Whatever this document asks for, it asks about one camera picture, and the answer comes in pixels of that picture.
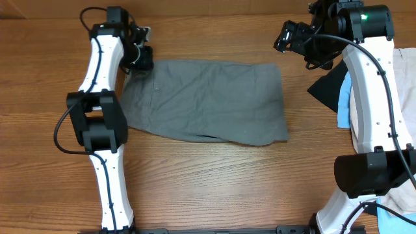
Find grey shorts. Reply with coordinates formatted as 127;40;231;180
121;60;289;146

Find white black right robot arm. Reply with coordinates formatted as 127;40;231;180
275;1;415;233

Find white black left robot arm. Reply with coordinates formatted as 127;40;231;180
63;6;154;233

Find black folded garment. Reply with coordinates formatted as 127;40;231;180
307;60;348;112

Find light blue garment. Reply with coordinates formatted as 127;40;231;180
337;72;352;129

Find beige shorts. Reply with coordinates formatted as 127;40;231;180
349;47;416;215

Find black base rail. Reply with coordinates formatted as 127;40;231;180
77;224;367;234

